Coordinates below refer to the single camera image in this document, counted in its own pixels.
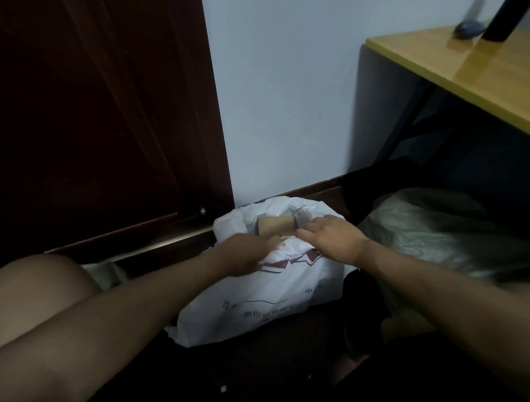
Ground person's left hand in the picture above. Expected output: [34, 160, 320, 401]
[212, 233, 283, 277]

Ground person's right hand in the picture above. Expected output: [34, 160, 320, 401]
[296, 214, 370, 267]

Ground cardboard boxes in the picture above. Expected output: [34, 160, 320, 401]
[257, 215, 297, 238]

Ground white bag with red print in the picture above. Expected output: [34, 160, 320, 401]
[165, 195, 359, 348]

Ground grey woven sack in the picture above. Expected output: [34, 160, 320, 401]
[358, 187, 530, 324]

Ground person's right forearm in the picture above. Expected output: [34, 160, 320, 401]
[356, 242, 530, 394]

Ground person's left forearm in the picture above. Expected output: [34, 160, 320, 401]
[0, 248, 226, 402]

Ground person's right leg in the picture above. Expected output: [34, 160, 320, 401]
[380, 308, 438, 345]

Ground person's leg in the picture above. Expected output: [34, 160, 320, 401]
[380, 308, 438, 345]
[0, 253, 104, 348]

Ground person's left leg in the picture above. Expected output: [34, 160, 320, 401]
[0, 253, 104, 348]

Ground black shorts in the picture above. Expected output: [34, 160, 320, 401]
[331, 331, 522, 402]

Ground dark brown wooden door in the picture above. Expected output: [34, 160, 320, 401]
[165, 0, 236, 216]

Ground yellow wooden desk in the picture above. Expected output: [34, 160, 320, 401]
[365, 23, 530, 135]

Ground small dark round case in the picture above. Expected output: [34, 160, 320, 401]
[452, 20, 486, 39]

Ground black cylindrical bottle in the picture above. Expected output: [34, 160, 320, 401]
[482, 0, 530, 42]

